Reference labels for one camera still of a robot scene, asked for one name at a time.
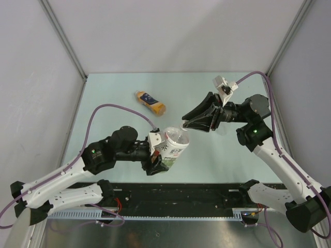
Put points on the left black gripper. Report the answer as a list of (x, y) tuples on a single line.
[(147, 164)]

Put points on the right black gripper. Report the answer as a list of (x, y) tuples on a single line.
[(205, 122)]

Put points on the green label tea bottle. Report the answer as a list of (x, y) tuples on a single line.
[(174, 141)]

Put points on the orange milk tea bottle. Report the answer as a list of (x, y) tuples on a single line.
[(155, 106)]

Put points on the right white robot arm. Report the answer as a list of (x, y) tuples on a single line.
[(305, 202)]

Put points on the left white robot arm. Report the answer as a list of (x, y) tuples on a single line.
[(54, 191)]

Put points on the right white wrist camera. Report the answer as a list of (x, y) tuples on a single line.
[(226, 89)]

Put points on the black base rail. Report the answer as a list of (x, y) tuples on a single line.
[(178, 199)]

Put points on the white slotted cable duct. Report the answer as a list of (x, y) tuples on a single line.
[(85, 214)]

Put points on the right aluminium corner post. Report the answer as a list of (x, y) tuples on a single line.
[(290, 34)]

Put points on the aluminium corner post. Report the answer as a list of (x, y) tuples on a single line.
[(290, 34), (55, 23)]

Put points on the left aluminium corner post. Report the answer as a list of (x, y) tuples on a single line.
[(55, 23)]

